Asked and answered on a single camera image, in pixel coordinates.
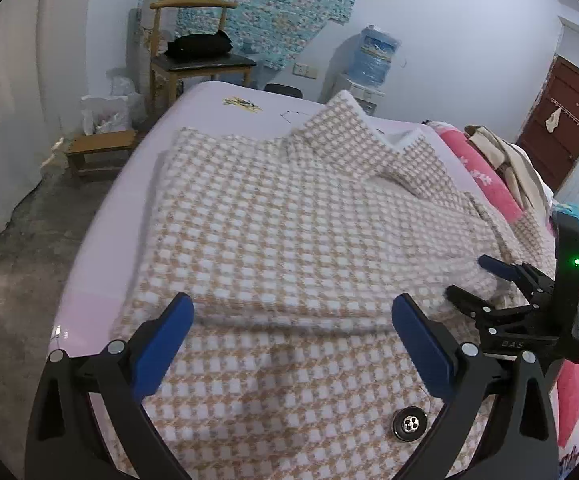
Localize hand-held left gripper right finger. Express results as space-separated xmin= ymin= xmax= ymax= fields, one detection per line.
xmin=392 ymin=294 xmax=573 ymax=480

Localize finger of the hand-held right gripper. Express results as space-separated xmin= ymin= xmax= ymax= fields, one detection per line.
xmin=447 ymin=285 xmax=526 ymax=322
xmin=478 ymin=255 xmax=556 ymax=307

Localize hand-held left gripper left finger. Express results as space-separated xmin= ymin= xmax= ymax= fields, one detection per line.
xmin=24 ymin=293 xmax=194 ymax=480

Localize beige white houndstooth coat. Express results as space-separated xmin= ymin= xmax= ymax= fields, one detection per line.
xmin=112 ymin=91 xmax=557 ymax=480

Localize beige clothes pile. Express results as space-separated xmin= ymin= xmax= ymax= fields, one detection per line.
xmin=464 ymin=125 xmax=555 ymax=221

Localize pink floral blanket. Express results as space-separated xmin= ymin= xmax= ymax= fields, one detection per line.
xmin=427 ymin=121 xmax=579 ymax=480

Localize bed with pink sheet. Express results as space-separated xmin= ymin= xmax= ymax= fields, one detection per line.
xmin=52 ymin=80 xmax=557 ymax=480

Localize brown wooden door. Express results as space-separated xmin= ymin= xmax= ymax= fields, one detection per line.
xmin=517 ymin=55 xmax=579 ymax=191

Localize small wooden stool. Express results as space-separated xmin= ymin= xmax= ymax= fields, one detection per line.
xmin=64 ymin=129 xmax=138 ymax=178

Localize white water dispenser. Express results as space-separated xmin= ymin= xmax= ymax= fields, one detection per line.
xmin=337 ymin=72 xmax=390 ymax=116

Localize white plastic bags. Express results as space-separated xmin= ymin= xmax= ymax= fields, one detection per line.
xmin=80 ymin=76 xmax=145 ymax=136

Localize dark object behind bed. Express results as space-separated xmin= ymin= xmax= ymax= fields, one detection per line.
xmin=264 ymin=82 xmax=303 ymax=100

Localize wooden chair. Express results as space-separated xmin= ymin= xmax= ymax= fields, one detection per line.
xmin=148 ymin=0 xmax=258 ymax=111

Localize black bag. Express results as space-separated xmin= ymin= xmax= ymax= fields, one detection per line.
xmin=164 ymin=30 xmax=233 ymax=59

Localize door hook rail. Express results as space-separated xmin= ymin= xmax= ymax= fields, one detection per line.
xmin=549 ymin=97 xmax=579 ymax=131

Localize teal floral wall cloth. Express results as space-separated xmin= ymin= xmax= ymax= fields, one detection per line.
xmin=140 ymin=0 xmax=370 ymax=68

